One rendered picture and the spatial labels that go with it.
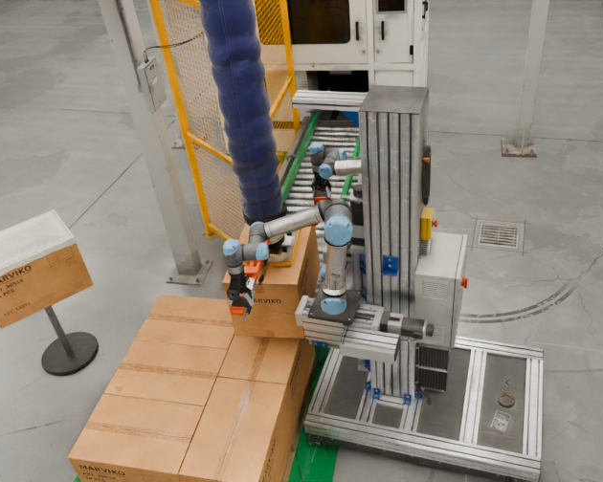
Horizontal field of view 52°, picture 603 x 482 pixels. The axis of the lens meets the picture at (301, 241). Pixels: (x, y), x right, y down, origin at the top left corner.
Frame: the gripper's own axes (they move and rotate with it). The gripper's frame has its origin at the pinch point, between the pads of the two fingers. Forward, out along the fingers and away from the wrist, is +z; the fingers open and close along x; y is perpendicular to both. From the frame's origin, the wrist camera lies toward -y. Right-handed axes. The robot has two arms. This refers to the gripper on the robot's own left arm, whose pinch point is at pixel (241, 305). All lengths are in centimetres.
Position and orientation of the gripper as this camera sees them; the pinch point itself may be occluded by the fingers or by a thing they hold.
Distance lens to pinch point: 289.4
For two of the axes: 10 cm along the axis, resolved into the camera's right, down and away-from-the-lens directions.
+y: 1.6, -6.2, 7.7
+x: -9.8, -0.3, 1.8
